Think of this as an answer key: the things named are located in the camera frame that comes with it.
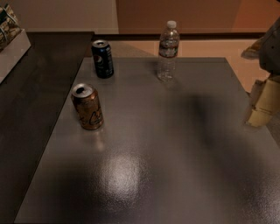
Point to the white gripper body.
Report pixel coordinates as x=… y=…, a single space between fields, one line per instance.
x=271 y=49

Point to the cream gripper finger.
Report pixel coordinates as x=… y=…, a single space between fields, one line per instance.
x=264 y=102
x=252 y=52

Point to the orange soda can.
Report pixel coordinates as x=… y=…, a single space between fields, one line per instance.
x=86 y=102

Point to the blue pepsi can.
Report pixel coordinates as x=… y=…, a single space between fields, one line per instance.
x=102 y=55

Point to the clear plastic water bottle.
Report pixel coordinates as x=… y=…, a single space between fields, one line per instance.
x=168 y=51

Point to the dark side counter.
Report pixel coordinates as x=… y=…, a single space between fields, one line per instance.
x=31 y=98

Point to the white snack box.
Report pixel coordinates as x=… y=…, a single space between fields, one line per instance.
x=14 y=42

